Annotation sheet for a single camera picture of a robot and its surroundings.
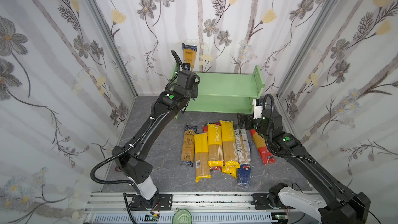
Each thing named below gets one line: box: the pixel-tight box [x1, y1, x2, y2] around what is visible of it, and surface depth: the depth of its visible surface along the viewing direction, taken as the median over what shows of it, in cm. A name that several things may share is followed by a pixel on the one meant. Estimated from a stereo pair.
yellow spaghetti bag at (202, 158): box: [193, 132, 212, 183], surface depth 88 cm
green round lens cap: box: [172, 208, 193, 224], surface depth 71 cm
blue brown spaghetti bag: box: [179, 123, 198, 167], surface depth 92 cm
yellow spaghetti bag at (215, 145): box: [207, 123, 224, 167], surface depth 89 cm
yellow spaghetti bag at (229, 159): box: [219, 120, 241, 178], surface depth 87 cm
